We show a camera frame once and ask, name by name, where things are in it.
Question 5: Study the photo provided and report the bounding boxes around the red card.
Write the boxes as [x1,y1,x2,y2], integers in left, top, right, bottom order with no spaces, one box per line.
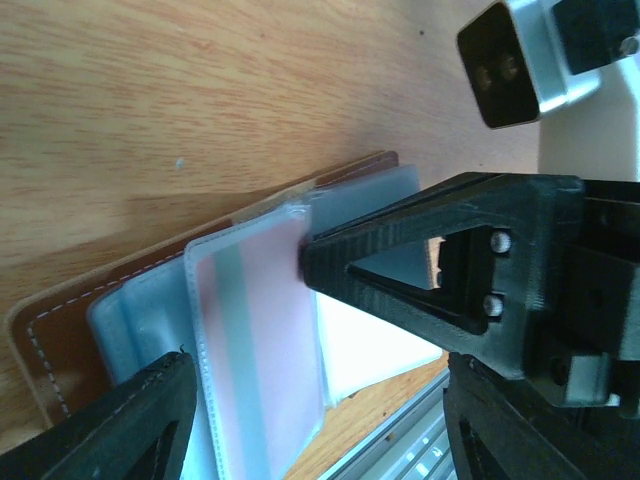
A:
[185,215,325,479]

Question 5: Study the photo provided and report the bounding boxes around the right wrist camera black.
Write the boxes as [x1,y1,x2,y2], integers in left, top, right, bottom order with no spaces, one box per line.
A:
[456,1,639,129]

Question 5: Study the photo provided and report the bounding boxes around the brown leather card holder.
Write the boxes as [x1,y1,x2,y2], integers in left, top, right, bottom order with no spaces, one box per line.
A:
[8,151,441,479]

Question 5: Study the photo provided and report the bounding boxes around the aluminium front rail frame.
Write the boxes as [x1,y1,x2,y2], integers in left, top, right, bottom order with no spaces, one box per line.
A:
[321,369,457,479]

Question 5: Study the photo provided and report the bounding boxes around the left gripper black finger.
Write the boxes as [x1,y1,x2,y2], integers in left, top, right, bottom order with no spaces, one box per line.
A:
[1,351,196,479]

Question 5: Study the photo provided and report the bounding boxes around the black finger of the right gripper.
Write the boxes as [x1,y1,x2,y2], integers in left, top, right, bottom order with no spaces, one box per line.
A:
[444,353,600,479]

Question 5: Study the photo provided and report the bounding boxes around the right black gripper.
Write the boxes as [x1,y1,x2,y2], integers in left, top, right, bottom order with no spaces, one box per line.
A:
[300,172,639,420]

